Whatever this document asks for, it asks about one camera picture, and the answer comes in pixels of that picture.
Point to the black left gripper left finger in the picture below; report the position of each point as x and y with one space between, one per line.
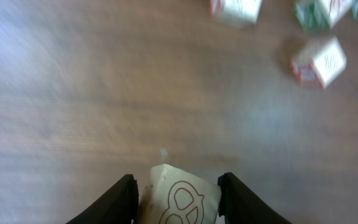
118 205

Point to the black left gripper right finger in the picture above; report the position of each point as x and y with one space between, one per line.
240 205

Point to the wooden block blue side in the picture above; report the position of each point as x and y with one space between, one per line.
176 196

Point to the wooden block red U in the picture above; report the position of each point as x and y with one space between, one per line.
319 62

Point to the wooden block green picture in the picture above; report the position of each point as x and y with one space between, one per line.
310 16

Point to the wooden block red A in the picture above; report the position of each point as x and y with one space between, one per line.
239 13

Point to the wooden block plain picture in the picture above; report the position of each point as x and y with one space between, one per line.
334 10

